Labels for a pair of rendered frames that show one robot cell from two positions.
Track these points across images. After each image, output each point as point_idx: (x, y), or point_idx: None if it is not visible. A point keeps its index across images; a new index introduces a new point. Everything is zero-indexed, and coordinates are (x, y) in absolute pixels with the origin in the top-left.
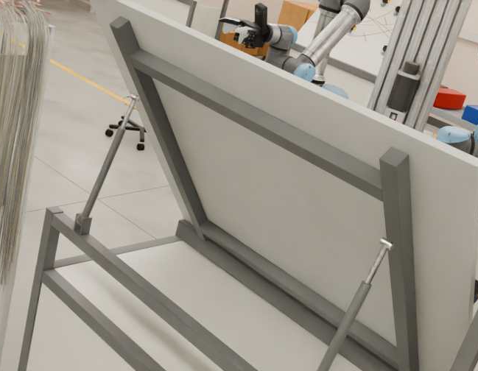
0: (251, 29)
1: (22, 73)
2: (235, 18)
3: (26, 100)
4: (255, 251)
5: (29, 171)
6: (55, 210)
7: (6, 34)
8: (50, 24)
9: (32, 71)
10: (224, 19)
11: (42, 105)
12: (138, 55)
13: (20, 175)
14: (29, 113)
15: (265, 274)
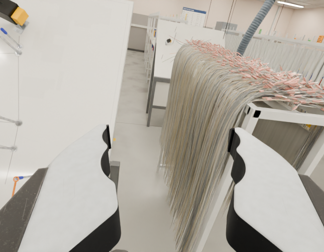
0: (31, 229)
1: (218, 131)
2: (322, 222)
3: (211, 153)
4: None
5: (199, 210)
6: (113, 162)
7: (221, 94)
8: (260, 109)
9: (217, 131)
10: (230, 133)
11: (225, 176)
12: None
13: (197, 206)
14: (207, 162)
15: None
